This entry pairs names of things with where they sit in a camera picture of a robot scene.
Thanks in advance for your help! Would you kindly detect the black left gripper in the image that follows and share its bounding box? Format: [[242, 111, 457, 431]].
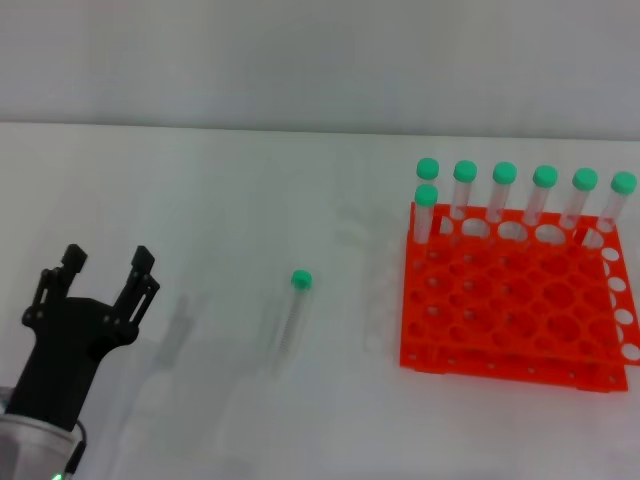
[[4, 243, 162, 432]]

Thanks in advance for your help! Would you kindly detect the clear test tube green cap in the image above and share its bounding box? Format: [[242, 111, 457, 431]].
[[485, 161, 518, 224], [413, 183, 440, 246], [584, 171, 639, 249], [269, 268, 314, 376], [449, 159, 478, 222], [522, 164, 559, 227], [558, 167, 600, 231], [416, 157, 442, 188]]

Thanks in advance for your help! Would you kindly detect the orange test tube rack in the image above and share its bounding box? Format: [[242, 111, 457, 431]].
[[398, 201, 640, 394]]

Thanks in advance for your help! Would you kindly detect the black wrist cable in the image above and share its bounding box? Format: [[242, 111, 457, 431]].
[[63, 422, 89, 476]]

